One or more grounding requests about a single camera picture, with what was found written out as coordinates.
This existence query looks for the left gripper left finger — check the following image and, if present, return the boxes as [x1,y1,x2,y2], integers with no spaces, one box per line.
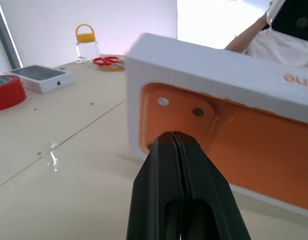
[126,131,186,240]

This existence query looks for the person's white shirt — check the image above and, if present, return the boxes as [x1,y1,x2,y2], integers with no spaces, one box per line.
[242,23,308,68]

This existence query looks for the boxed phone with blue picture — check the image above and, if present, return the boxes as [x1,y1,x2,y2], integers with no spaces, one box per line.
[4,65,77,94]

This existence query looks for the yellow tape roll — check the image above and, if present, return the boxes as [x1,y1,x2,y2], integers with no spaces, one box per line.
[98,63,124,73]

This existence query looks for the white phone box lid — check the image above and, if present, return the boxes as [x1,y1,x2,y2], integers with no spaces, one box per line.
[124,32,308,219]

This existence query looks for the red tape roll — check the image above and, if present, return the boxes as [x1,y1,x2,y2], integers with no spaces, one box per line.
[0,74,28,113]

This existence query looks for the clear jar with yellow lid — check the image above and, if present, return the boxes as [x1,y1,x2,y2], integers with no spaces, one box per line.
[75,23,101,64]

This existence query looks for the red handled scissors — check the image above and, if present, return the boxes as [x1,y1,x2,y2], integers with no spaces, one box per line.
[92,56,121,67]

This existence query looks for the grey metal pole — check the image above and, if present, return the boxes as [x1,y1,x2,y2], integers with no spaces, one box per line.
[0,0,22,70]

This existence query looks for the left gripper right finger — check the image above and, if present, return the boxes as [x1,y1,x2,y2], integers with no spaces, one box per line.
[173,131,252,240]

